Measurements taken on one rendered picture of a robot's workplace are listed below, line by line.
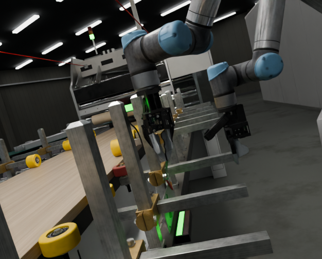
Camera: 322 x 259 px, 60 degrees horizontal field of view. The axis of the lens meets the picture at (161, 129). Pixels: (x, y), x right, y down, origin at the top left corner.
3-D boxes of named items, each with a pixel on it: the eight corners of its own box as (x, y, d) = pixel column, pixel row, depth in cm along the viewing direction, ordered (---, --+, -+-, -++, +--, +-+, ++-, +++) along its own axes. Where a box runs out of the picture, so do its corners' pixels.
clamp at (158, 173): (168, 173, 111) (165, 161, 110) (164, 185, 97) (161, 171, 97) (155, 176, 112) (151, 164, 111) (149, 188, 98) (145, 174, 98)
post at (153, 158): (175, 216, 105) (140, 93, 100) (174, 221, 102) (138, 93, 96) (166, 218, 106) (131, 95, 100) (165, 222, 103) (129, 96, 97)
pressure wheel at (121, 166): (141, 185, 112) (133, 159, 111) (137, 193, 104) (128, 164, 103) (123, 189, 113) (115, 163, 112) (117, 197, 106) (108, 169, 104)
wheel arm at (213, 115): (218, 117, 151) (216, 110, 150) (218, 118, 147) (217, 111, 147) (131, 139, 159) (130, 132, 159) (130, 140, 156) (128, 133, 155)
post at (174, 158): (183, 179, 155) (161, 95, 149) (183, 181, 151) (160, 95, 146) (177, 180, 155) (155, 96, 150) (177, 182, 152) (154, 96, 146)
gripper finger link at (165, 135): (170, 163, 76) (161, 131, 75) (165, 160, 82) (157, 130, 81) (181, 160, 77) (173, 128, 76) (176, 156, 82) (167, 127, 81)
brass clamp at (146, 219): (164, 207, 86) (160, 192, 86) (158, 229, 73) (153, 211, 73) (145, 211, 88) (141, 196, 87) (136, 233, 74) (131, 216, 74)
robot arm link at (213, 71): (232, 58, 93) (209, 66, 93) (240, 90, 95) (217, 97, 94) (225, 62, 101) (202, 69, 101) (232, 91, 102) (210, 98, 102)
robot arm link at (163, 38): (196, 18, 71) (164, 34, 78) (170, 17, 62) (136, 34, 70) (203, 49, 71) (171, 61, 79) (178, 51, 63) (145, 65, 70)
